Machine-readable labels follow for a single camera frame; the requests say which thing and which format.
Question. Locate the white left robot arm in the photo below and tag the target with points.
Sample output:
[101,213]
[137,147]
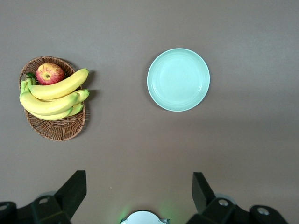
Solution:
[144,218]

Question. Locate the yellow banana bunch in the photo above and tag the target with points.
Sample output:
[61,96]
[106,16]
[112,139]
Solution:
[51,98]

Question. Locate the brown table cloth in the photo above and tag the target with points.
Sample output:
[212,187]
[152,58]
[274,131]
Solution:
[149,151]

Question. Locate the light green round plate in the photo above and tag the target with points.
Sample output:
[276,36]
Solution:
[178,80]

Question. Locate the brown wicker basket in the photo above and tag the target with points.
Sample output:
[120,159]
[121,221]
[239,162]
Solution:
[58,130]

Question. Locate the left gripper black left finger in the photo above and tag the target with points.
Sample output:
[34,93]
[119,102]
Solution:
[67,198]

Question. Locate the red yellow apple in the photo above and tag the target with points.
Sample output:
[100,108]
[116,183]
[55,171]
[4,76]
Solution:
[50,73]

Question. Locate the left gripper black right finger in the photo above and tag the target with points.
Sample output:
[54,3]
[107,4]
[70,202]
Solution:
[205,203]

